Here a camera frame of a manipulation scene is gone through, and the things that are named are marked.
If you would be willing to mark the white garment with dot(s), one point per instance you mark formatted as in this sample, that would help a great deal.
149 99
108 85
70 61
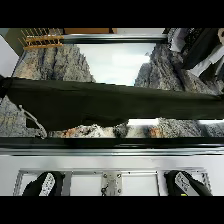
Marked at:
208 61

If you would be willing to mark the black garment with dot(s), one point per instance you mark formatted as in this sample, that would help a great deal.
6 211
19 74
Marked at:
200 48

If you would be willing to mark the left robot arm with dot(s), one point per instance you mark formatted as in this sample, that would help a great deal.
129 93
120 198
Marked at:
35 186

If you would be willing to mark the dark green pants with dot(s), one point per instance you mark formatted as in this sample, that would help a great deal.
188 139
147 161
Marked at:
110 103

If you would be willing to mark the brown clothes hanger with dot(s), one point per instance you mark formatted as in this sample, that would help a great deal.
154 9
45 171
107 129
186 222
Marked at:
43 46
43 39

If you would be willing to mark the heap of clothes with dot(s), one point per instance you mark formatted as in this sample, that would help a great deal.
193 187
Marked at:
178 38

